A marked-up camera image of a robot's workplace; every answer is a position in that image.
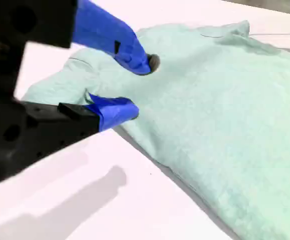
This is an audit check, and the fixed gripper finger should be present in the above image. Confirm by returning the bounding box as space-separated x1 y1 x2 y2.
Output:
12 92 139 171

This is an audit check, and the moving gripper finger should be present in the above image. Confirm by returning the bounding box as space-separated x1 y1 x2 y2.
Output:
0 0 161 76

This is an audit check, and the pale green T-shirt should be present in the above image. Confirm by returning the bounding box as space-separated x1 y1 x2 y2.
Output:
23 19 290 240

